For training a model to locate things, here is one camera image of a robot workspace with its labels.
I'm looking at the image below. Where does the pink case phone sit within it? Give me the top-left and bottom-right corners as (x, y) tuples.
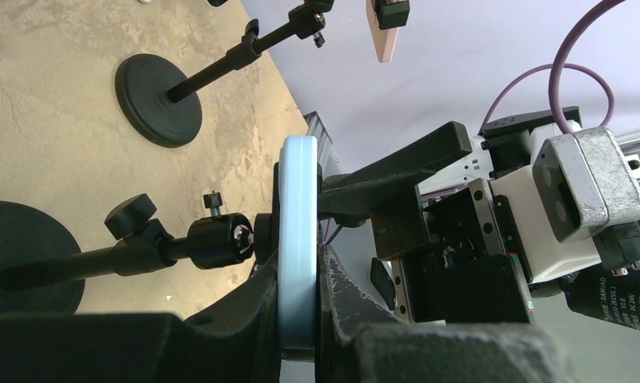
(365, 0), (399, 63)

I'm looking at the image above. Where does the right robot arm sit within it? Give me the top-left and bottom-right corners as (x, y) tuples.
(318, 106), (640, 330)

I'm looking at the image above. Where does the black phone stand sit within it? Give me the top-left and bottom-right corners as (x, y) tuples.
(0, 184), (282, 314)
(114, 1), (334, 148)

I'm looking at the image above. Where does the light blue case phone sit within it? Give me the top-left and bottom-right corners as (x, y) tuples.
(277, 136), (318, 362)

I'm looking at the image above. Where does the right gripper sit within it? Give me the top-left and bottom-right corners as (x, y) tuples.
(318, 121), (534, 324)

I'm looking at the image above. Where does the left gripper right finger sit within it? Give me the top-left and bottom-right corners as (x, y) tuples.
(315, 246), (577, 382)

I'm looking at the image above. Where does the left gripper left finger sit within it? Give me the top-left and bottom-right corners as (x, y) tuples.
(0, 256), (281, 382)

